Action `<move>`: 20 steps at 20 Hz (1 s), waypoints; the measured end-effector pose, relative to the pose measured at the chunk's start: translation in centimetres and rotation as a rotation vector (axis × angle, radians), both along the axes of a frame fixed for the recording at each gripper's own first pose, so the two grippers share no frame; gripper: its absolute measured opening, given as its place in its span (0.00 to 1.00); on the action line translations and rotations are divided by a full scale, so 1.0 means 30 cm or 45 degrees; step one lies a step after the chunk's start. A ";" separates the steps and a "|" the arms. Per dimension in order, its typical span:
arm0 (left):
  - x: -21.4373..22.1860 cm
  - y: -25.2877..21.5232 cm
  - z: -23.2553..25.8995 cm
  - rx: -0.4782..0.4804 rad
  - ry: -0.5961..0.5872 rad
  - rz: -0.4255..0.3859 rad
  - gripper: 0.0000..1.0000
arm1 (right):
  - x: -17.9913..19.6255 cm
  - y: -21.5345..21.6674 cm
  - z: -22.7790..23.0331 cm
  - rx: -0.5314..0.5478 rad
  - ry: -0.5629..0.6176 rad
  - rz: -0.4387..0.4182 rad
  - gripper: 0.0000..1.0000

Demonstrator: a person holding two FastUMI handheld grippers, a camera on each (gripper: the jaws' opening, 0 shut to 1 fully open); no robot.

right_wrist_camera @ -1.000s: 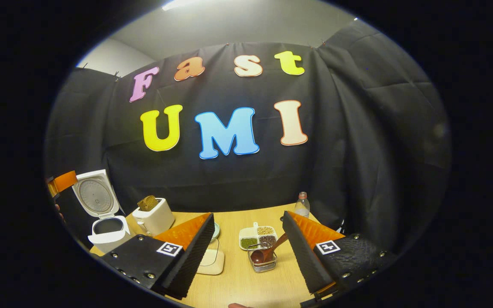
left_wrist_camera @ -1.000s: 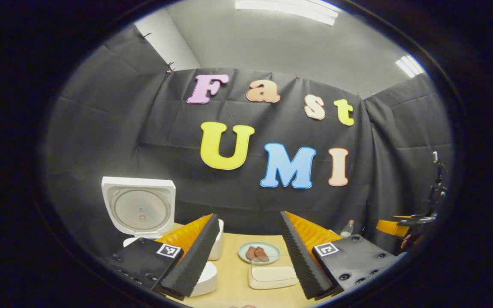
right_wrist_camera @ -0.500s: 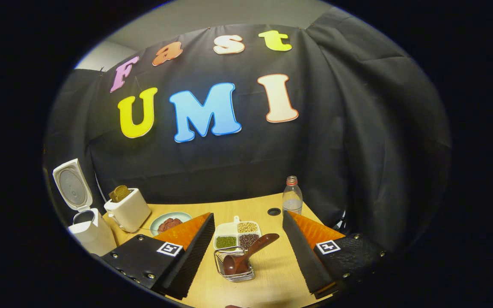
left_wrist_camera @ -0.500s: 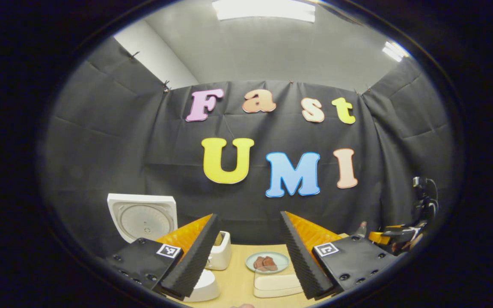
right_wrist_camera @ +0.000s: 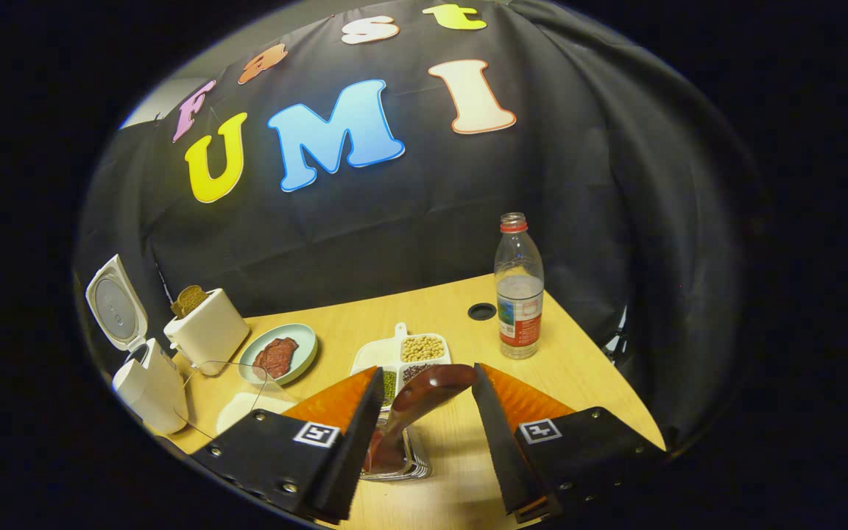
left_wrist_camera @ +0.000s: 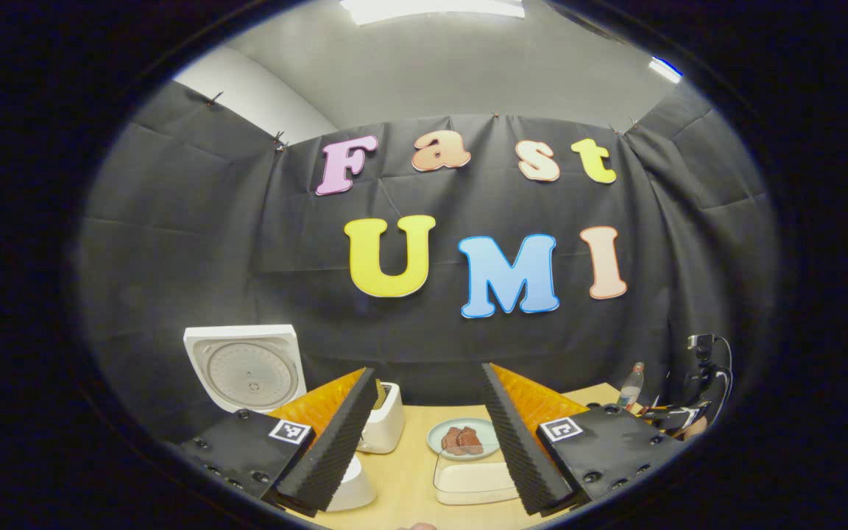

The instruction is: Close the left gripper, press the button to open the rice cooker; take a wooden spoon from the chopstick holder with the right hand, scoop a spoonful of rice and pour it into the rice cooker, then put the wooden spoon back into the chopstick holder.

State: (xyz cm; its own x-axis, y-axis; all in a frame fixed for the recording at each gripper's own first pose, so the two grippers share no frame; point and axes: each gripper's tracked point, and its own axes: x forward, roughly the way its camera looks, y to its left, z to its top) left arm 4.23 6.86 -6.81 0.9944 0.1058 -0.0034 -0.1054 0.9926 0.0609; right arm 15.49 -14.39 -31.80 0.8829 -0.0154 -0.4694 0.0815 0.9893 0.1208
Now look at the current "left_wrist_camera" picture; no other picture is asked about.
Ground white chopstick holder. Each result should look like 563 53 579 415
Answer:
356 381 405 454

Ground pale blue plate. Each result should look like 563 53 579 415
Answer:
427 417 501 461

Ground small ceiling light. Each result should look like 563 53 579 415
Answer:
649 57 683 84

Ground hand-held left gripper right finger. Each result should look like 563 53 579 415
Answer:
481 363 687 516

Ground clear water bottle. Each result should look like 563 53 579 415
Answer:
617 362 646 411

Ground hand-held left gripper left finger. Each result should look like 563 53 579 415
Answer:
181 368 378 516

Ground clear rice container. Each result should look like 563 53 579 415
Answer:
434 445 521 506

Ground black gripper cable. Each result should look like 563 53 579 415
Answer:
711 335 735 417

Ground white rice cooker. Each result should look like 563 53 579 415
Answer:
183 325 378 513

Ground brown meat slices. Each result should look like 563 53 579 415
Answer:
441 425 484 456

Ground black backdrop cloth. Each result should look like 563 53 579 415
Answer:
74 79 778 442

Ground long ceiling light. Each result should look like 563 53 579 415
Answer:
341 0 526 25

